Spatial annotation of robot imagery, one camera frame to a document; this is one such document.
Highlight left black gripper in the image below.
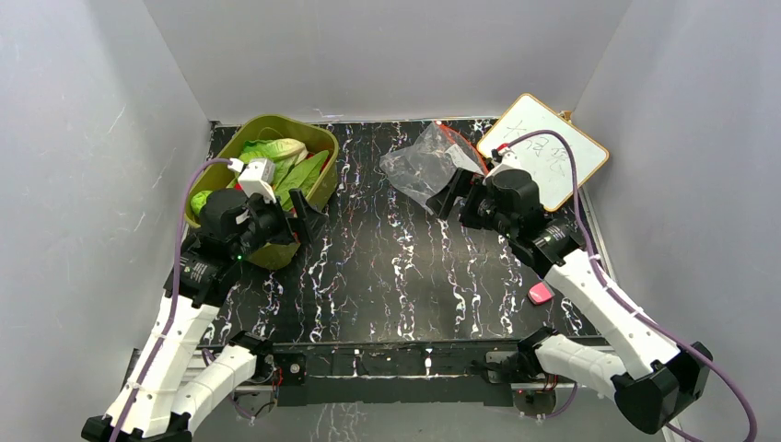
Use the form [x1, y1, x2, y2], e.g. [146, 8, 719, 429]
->
[232, 188, 328, 260]

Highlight clear zip top bag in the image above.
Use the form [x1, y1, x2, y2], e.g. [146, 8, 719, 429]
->
[379, 122, 488, 214]

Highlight green lettuce leaf toy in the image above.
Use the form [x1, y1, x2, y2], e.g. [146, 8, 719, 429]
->
[272, 151, 330, 211]

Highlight small green cabbage toy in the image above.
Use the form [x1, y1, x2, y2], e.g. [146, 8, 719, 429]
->
[190, 190, 213, 217]

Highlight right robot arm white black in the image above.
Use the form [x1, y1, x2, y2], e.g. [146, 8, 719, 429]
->
[425, 169, 712, 434]

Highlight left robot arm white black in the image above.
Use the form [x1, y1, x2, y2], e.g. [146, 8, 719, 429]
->
[81, 189, 327, 441]

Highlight pale napa cabbage toy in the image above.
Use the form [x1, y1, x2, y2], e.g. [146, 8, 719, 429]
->
[239, 138, 309, 165]

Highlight olive green plastic bin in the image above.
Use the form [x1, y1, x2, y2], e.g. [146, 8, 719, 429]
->
[185, 114, 339, 270]

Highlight pink eraser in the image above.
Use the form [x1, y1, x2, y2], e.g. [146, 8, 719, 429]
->
[527, 282, 554, 306]

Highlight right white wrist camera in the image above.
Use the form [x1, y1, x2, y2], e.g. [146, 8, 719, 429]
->
[486, 143, 521, 178]

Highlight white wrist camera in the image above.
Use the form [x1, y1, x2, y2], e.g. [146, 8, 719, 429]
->
[227, 157, 276, 204]
[486, 143, 521, 178]

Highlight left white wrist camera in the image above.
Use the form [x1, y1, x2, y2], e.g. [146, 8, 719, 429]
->
[227, 157, 276, 204]

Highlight small whiteboard wooden frame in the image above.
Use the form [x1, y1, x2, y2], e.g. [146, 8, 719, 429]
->
[476, 93, 610, 212]

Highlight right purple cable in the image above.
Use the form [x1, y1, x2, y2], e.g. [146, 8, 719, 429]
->
[504, 129, 759, 442]

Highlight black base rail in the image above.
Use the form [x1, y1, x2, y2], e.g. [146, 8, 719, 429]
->
[124, 337, 617, 409]

